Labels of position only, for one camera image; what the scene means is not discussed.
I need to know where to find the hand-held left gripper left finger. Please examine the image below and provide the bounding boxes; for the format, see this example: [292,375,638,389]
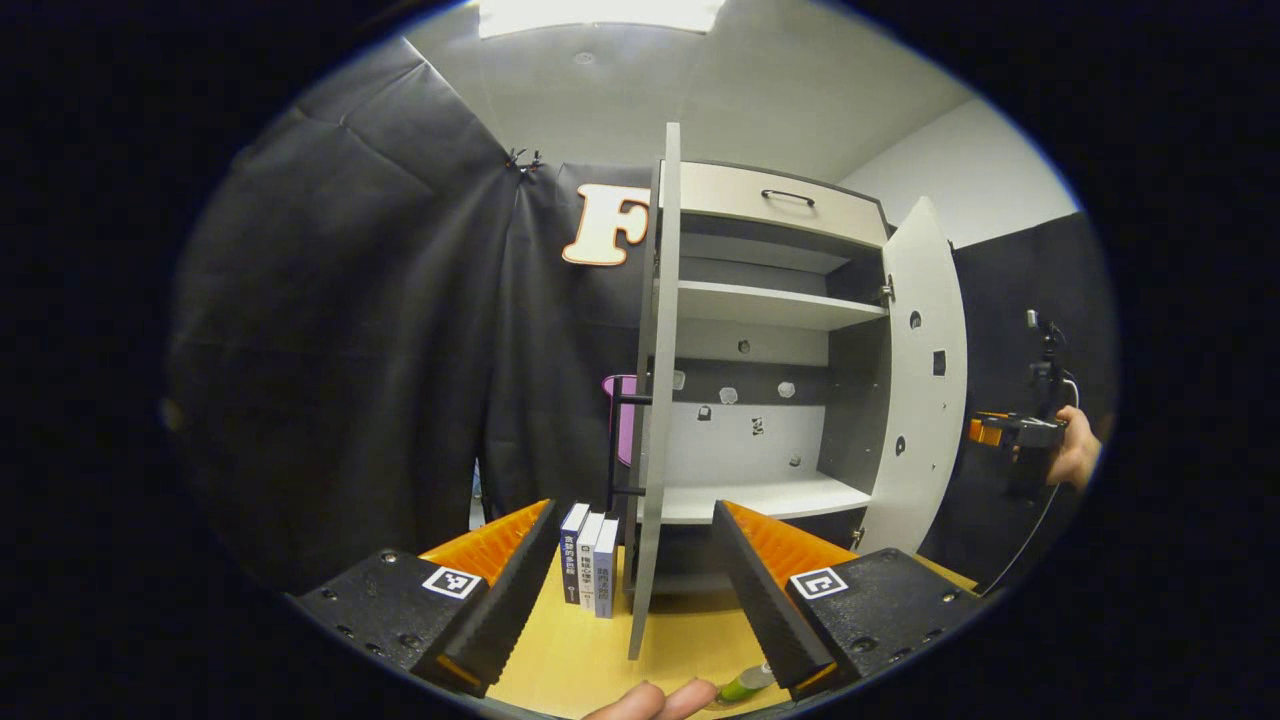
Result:
[290,498,562,699]

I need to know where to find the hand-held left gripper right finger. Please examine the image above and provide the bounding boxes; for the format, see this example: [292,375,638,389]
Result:
[711,499,987,701]

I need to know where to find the white cabinet door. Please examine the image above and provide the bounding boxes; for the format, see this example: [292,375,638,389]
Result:
[627,122,684,662]
[857,196,970,557]

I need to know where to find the green bottle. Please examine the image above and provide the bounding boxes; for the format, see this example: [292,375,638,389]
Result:
[718,662,777,704]

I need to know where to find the white grey cabinet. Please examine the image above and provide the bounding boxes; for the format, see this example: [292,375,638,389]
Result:
[650,160,897,593]

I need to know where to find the white cabinet shelf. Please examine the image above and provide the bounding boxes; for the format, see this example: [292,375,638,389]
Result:
[678,280,889,333]

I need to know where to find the white cabinet drawer front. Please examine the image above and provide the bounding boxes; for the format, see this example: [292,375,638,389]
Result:
[680,162,890,249]

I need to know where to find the white book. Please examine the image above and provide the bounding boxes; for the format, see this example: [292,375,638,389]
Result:
[577,511,607,614]

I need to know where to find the light blue book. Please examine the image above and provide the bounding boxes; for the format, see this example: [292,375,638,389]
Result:
[594,517,622,620]

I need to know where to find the black backdrop cloth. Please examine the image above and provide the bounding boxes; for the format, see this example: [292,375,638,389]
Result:
[165,38,1117,601]

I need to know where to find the ceiling light panel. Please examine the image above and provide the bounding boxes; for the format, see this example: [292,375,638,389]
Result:
[478,0,727,40]

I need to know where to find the grey cable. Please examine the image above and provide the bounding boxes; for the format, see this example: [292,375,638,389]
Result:
[983,485,1063,598]

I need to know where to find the black door handle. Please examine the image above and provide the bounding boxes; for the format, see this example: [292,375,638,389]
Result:
[606,377,654,498]

